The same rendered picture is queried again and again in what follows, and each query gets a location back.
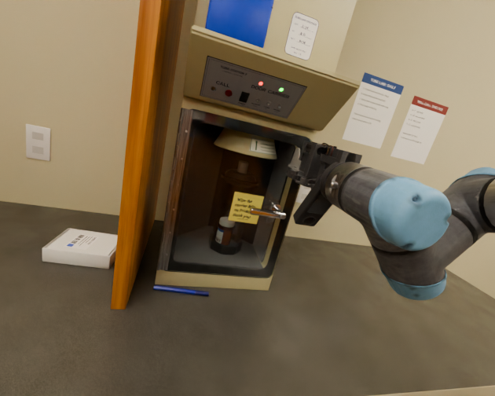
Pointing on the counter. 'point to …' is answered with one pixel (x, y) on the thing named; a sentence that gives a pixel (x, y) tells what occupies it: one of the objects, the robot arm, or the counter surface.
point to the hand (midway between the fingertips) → (293, 169)
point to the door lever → (269, 212)
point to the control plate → (225, 79)
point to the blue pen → (181, 290)
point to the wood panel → (145, 136)
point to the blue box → (240, 19)
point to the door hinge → (170, 185)
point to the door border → (175, 187)
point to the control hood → (221, 48)
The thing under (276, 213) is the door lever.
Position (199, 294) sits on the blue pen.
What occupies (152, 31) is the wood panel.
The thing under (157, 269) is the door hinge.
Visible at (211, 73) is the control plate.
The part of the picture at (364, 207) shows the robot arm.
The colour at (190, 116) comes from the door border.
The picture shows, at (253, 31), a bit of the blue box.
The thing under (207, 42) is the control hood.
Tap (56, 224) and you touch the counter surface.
